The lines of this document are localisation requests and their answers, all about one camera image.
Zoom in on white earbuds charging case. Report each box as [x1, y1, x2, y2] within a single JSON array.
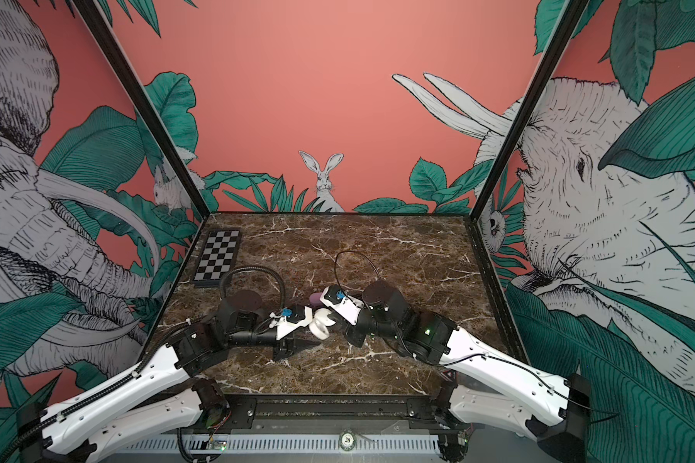
[[308, 309, 336, 341]]

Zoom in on purple earbuds charging case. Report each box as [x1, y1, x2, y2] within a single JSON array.
[[309, 292, 324, 309]]

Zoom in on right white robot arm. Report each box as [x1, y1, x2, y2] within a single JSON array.
[[320, 280, 592, 462]]

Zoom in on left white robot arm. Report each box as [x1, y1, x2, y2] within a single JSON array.
[[15, 291, 323, 462]]

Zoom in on black white checkerboard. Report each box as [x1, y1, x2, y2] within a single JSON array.
[[192, 229, 242, 287]]

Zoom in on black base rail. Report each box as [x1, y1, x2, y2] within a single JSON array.
[[196, 392, 563, 435]]

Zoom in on white slotted cable duct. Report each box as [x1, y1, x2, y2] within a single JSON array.
[[100, 433, 441, 455]]

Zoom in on black corrugated cable conduit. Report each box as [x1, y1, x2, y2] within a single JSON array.
[[0, 369, 146, 463]]

